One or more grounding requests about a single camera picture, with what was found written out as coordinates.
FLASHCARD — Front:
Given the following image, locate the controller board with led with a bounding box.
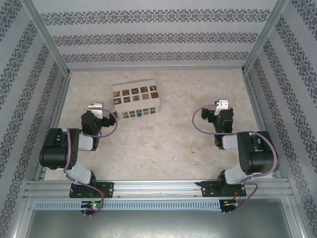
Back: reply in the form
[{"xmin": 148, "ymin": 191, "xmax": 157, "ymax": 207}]
[
  {"xmin": 80, "ymin": 201, "xmax": 104, "ymax": 212},
  {"xmin": 221, "ymin": 199, "xmax": 239, "ymax": 213}
]

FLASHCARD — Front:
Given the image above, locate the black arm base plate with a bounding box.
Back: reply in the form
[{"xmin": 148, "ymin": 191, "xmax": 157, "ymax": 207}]
[
  {"xmin": 199, "ymin": 180, "xmax": 247, "ymax": 198},
  {"xmin": 69, "ymin": 181, "xmax": 115, "ymax": 199}
]

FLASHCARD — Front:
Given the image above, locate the slotted grey cable duct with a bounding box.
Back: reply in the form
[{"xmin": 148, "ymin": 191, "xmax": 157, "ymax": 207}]
[{"xmin": 33, "ymin": 200, "xmax": 221, "ymax": 212}]

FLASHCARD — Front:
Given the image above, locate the aluminium mounting rail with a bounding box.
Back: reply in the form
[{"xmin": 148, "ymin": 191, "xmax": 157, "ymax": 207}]
[{"xmin": 24, "ymin": 179, "xmax": 293, "ymax": 199}]

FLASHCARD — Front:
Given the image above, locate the aluminium frame post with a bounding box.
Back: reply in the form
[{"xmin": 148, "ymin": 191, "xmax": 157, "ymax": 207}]
[
  {"xmin": 241, "ymin": 0, "xmax": 291, "ymax": 74},
  {"xmin": 20, "ymin": 0, "xmax": 72, "ymax": 76}
]

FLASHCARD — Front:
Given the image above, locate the white patterned tin box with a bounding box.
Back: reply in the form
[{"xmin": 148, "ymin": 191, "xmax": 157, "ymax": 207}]
[{"xmin": 112, "ymin": 79, "xmax": 161, "ymax": 120}]

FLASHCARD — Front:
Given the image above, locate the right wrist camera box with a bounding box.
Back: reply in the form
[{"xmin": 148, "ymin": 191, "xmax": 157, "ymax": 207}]
[{"xmin": 214, "ymin": 99, "xmax": 230, "ymax": 116}]

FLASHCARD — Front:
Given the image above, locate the aluminium side rail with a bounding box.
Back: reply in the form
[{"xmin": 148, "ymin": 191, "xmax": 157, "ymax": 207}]
[{"xmin": 34, "ymin": 71, "xmax": 72, "ymax": 182}]

